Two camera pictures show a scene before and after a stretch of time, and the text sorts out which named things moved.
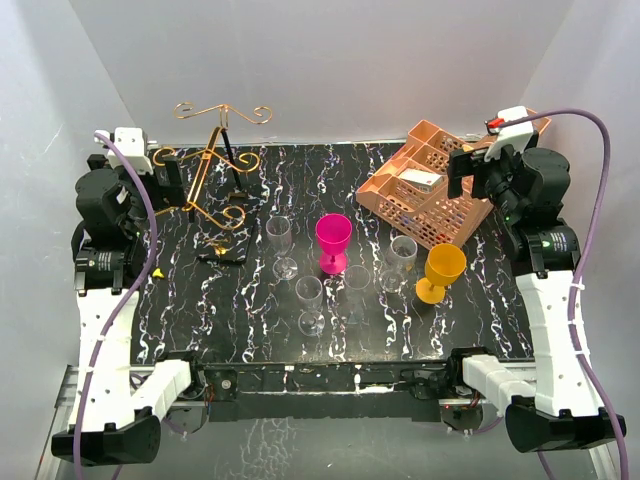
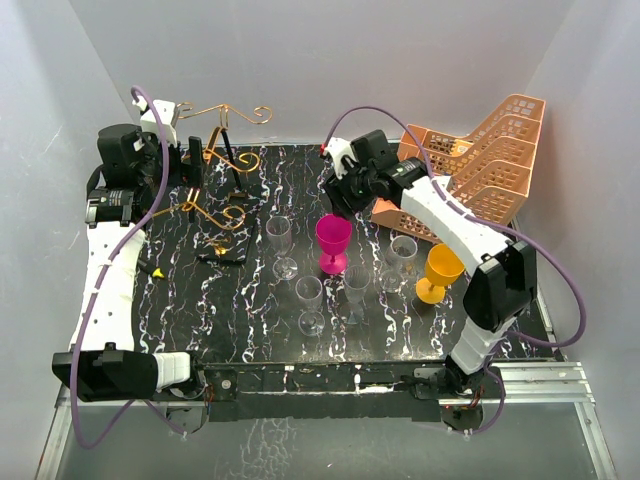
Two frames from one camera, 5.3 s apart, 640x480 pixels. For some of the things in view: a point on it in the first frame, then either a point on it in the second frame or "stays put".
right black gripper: (470, 163) to (343, 203)
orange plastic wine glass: (445, 265) stays put
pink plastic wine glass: (333, 232) stays put
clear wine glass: (401, 257) stays put
